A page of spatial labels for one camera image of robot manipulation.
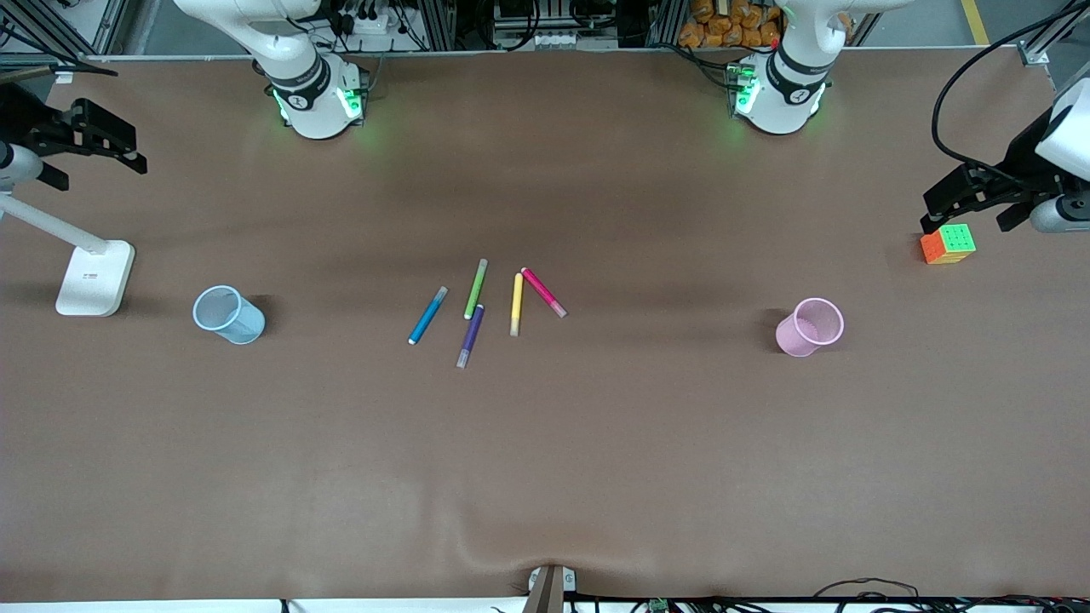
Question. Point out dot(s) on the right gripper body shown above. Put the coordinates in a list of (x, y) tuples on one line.
[(24, 122)]

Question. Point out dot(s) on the blue marker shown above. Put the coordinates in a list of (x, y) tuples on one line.
[(427, 315)]

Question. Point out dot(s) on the pink marker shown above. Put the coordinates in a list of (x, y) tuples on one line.
[(542, 292)]

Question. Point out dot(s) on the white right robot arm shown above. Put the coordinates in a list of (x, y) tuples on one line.
[(306, 94)]

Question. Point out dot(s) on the colourful puzzle cube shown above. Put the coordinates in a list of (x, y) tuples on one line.
[(955, 238)]

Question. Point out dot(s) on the white desk lamp stand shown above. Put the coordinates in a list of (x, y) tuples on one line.
[(94, 281)]

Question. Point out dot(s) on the light blue mesh cup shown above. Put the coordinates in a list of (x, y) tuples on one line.
[(243, 328)]

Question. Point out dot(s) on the pink mesh cup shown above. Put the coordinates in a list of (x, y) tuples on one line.
[(792, 340)]

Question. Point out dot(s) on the white power strip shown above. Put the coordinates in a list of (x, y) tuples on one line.
[(375, 24)]

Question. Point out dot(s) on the orange snack bags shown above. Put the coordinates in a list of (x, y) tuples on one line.
[(715, 34)]

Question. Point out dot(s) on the green marker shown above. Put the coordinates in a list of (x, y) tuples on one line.
[(476, 289)]

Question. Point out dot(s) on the purple marker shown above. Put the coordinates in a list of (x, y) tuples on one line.
[(470, 336)]

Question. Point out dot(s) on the yellow marker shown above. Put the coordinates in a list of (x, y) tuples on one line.
[(516, 304)]

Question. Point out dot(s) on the white terminal block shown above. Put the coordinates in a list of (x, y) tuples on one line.
[(553, 40)]

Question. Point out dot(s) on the aluminium corner frame rail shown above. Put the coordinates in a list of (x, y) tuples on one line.
[(1056, 30)]

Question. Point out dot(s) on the aluminium frame post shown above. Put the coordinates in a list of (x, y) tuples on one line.
[(438, 25), (668, 21)]

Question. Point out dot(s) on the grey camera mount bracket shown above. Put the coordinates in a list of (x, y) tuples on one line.
[(545, 596)]

